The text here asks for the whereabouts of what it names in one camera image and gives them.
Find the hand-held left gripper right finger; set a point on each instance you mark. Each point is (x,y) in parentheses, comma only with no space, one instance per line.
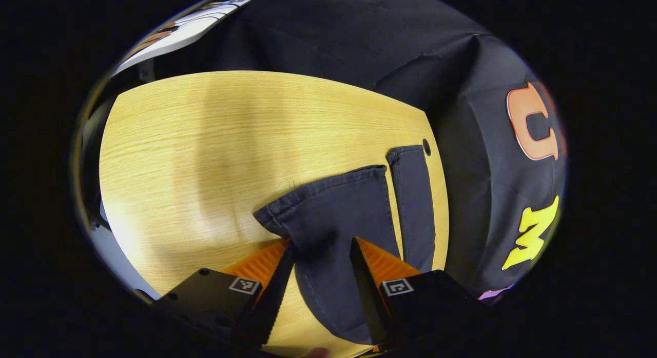
(365,291)

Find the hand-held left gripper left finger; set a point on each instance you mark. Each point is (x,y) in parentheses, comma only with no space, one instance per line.
(274,296)

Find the black jeans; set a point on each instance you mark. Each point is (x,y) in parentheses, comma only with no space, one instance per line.
(333,219)

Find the black backdrop cloth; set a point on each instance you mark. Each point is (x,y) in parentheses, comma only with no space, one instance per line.
(369,40)

